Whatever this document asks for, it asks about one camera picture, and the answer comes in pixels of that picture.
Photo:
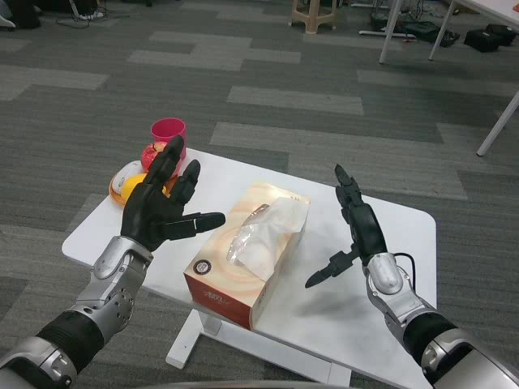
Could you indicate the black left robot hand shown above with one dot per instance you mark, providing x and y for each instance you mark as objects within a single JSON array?
[{"x": 150, "y": 210}]

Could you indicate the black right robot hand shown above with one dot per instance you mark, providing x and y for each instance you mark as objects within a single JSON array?
[{"x": 367, "y": 231}]

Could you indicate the beige swirl tissue box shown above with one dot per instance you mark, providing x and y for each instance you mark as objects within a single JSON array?
[{"x": 227, "y": 283}]

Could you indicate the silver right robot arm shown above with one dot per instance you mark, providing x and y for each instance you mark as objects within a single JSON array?
[{"x": 399, "y": 300}]

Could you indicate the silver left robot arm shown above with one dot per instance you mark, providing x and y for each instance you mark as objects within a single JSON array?
[{"x": 109, "y": 291}]

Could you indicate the yellow lemon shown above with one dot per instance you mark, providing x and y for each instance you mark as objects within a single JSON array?
[{"x": 134, "y": 184}]

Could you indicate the white computer mouse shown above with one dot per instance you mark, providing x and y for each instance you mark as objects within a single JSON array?
[{"x": 123, "y": 174}]

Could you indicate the red apple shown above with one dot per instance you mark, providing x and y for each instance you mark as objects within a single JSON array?
[{"x": 150, "y": 156}]

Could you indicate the pink plastic cup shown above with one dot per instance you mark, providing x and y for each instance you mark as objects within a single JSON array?
[{"x": 166, "y": 129}]

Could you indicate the white slanted desk leg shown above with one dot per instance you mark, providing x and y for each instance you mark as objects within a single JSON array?
[{"x": 498, "y": 121}]

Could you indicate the silver robot chest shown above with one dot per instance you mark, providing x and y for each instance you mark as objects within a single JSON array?
[{"x": 243, "y": 386}]

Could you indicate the white desk foot bar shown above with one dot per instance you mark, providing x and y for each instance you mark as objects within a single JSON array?
[{"x": 381, "y": 33}]

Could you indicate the white desk with legs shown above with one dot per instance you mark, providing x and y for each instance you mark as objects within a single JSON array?
[{"x": 387, "y": 32}]

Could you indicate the white power strip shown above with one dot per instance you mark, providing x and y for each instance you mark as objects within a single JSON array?
[{"x": 91, "y": 15}]

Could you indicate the black flat bag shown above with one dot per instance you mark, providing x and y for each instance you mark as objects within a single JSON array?
[{"x": 425, "y": 31}]

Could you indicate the black square bag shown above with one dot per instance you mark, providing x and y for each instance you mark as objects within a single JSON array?
[{"x": 488, "y": 38}]

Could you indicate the white table base frame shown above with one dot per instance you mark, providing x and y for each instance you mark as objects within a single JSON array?
[{"x": 190, "y": 340}]

